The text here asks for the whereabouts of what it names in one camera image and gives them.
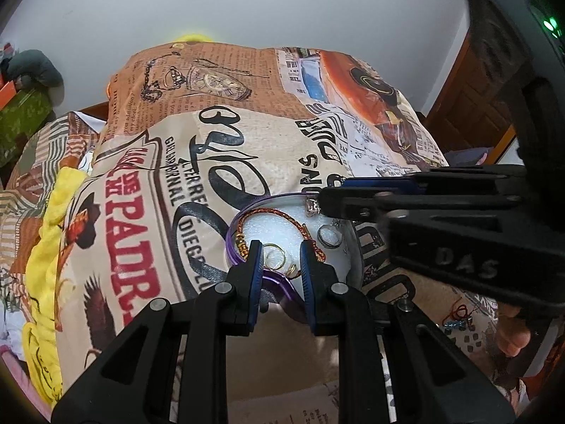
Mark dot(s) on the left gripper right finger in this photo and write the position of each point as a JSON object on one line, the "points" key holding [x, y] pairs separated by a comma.
{"points": [[395, 364]]}

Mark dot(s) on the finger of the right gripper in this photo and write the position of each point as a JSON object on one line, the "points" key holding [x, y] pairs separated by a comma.
{"points": [[397, 181], [358, 203]]}

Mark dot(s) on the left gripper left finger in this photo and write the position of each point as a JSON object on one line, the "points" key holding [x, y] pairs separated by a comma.
{"points": [[131, 381]]}

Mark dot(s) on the silver rhinestone brooch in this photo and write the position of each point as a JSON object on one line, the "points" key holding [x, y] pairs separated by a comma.
{"points": [[312, 207]]}

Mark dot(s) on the purple heart-shaped tin box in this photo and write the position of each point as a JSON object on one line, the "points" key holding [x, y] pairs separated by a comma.
{"points": [[279, 222]]}

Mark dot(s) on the person's right hand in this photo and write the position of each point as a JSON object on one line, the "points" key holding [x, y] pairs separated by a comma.
{"points": [[512, 334]]}

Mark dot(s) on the brown wooden door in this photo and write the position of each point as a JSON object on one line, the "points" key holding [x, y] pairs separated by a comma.
{"points": [[465, 114]]}

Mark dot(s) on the yellow cloth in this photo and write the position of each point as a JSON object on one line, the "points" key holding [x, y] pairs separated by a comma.
{"points": [[38, 335]]}

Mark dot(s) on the newspaper print blanket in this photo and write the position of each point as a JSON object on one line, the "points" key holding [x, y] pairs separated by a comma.
{"points": [[195, 133]]}

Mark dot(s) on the yellow chair back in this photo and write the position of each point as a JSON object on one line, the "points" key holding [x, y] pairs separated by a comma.
{"points": [[193, 37]]}

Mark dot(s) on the green patterned box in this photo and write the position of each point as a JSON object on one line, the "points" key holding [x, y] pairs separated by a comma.
{"points": [[20, 119]]}

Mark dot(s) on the orange box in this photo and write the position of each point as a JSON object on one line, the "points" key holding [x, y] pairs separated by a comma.
{"points": [[7, 93]]}

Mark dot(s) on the dark green pillow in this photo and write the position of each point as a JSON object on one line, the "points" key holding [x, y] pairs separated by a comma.
{"points": [[29, 68]]}

